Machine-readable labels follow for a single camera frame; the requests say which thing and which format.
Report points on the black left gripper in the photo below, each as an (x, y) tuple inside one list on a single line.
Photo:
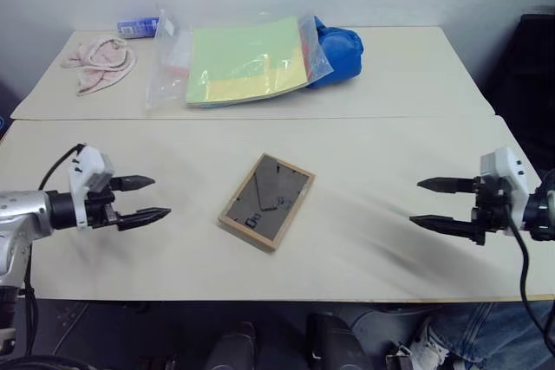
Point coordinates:
[(99, 212)]

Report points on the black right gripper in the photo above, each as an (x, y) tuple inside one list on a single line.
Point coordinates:
[(492, 209)]

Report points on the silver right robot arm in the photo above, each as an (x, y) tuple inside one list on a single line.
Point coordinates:
[(542, 214)]

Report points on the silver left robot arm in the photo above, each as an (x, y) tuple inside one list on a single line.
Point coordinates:
[(21, 209)]

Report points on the clear plastic zip bag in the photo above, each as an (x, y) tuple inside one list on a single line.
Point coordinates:
[(167, 84)]

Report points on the person's leg in jeans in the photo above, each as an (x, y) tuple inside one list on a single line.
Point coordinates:
[(490, 331)]

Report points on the white sneaker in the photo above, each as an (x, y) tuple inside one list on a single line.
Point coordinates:
[(427, 342)]

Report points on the pink cloth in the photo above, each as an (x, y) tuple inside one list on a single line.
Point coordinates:
[(102, 62)]

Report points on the small blue packet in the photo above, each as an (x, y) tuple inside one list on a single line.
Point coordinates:
[(136, 27)]

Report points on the dark rounded shape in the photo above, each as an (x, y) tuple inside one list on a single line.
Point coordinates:
[(336, 344), (232, 348)]

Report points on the coloured paper sheet stack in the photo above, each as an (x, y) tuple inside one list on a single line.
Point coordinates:
[(243, 58)]

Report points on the blue fabric bundle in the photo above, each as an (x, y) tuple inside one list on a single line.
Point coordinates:
[(342, 53)]

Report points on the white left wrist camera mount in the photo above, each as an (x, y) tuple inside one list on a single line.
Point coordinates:
[(86, 162)]

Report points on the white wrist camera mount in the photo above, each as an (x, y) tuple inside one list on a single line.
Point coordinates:
[(86, 162), (511, 166)]

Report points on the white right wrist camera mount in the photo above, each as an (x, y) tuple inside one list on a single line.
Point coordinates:
[(511, 166)]

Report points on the wooden picture frame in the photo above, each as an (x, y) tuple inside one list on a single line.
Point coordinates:
[(264, 209)]

